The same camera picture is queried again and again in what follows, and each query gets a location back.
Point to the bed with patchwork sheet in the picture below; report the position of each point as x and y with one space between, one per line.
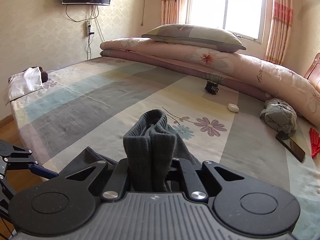
100 92

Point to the black hair claw clip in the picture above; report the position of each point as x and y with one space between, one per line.
212 87

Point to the dark grey pants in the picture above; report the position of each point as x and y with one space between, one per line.
150 142

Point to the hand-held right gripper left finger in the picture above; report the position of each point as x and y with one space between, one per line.
120 177

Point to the white cloth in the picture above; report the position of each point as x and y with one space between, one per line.
22 85

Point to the white earbuds case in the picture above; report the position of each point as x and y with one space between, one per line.
233 107

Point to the red folding fan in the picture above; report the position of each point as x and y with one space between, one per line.
315 142

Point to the crumpled grey garment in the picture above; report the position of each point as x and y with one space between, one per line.
278 117

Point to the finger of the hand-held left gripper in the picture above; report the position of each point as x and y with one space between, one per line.
42 171
7 188

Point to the floral pillow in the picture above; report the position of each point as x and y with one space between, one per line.
195 37

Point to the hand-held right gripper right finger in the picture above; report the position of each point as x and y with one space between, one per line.
186 177

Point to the black smartphone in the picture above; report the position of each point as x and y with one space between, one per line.
291 147

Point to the window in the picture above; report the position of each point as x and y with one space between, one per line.
225 5

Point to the dark brown cloth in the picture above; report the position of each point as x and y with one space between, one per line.
44 74

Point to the pink striped curtain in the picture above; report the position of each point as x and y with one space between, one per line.
278 17
171 0

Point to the wooden headboard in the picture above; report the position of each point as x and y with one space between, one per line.
313 72

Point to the folded floral quilt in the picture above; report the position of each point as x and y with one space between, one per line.
250 75

